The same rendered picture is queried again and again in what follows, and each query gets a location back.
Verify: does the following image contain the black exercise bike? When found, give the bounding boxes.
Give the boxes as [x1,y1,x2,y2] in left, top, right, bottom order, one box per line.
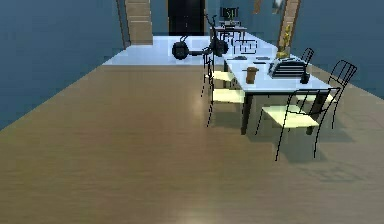
[171,14,230,68]

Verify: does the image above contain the brown cup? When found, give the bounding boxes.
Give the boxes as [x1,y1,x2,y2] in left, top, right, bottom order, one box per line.
[245,66,260,85]

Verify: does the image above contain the white table with black legs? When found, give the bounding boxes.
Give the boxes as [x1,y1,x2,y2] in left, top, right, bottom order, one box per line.
[222,31,335,136]

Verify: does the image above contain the small black desk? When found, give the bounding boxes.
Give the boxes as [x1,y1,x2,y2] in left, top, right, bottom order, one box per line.
[213,24,249,43]

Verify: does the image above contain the black room door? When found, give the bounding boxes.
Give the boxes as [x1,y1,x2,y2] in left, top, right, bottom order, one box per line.
[167,0,206,37]

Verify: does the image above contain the brown wooden room door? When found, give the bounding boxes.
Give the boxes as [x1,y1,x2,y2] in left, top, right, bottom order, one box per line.
[277,0,302,51]
[124,0,155,46]

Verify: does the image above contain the black slatted dish rack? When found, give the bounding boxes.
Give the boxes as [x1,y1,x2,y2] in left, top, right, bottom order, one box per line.
[267,57,310,80]

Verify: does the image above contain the black desk chair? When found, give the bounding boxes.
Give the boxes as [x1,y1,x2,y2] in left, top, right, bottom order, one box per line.
[219,6,240,26]

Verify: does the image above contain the yellow house plant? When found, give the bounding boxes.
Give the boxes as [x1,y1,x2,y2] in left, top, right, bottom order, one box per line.
[275,24,295,61]

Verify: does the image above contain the black wire chair pale seat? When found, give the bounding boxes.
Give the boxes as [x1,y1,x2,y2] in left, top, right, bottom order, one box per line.
[203,55,247,128]
[232,38,259,55]
[255,87,342,162]
[200,49,237,98]
[300,47,315,65]
[295,59,359,130]

